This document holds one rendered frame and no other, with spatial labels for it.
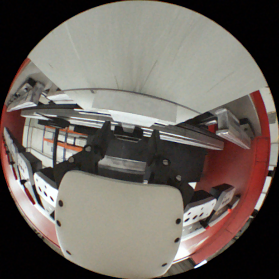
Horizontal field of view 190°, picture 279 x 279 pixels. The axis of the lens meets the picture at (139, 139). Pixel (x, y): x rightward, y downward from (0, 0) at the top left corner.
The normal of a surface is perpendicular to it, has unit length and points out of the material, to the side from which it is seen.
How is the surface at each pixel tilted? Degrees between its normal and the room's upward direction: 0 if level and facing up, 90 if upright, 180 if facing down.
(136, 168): 90
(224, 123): 90
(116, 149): 90
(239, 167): 90
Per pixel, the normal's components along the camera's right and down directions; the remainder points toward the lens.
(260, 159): -0.98, -0.18
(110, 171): 0.11, -0.05
